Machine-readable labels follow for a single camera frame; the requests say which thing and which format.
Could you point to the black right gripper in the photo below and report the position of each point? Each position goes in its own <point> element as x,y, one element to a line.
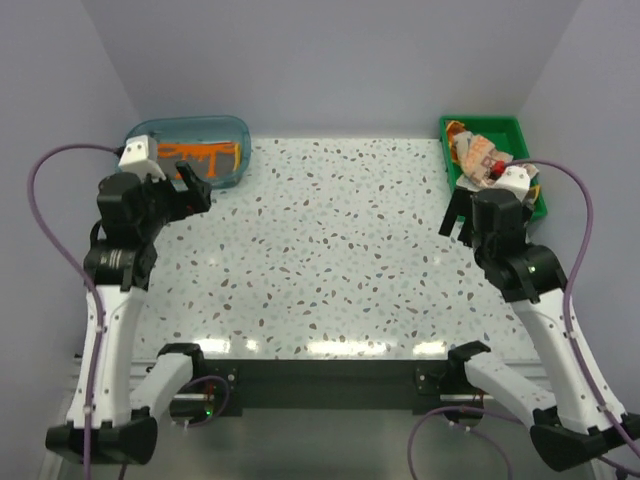
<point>456,207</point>

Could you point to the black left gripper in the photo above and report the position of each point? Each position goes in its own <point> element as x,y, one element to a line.
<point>184,204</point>

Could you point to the orange patterned towel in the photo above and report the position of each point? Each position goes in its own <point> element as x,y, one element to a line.
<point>210,161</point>

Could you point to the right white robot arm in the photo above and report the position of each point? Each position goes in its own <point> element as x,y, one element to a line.
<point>577,419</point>

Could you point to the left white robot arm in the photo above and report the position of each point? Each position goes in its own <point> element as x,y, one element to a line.
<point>109,422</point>

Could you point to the teal transparent plastic bin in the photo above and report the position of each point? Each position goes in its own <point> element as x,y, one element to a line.
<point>200,130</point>

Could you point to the beige brown patterned towel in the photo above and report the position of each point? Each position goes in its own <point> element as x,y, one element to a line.
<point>476,155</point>

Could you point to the green plastic crate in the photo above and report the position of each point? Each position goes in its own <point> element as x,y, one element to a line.
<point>503,131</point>

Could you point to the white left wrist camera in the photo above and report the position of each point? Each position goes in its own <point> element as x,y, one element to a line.
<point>140,157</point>

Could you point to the aluminium frame rail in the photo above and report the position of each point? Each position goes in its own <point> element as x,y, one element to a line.
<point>531,369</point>

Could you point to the black metal base rail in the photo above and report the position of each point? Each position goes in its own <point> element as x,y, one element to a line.
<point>410,385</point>

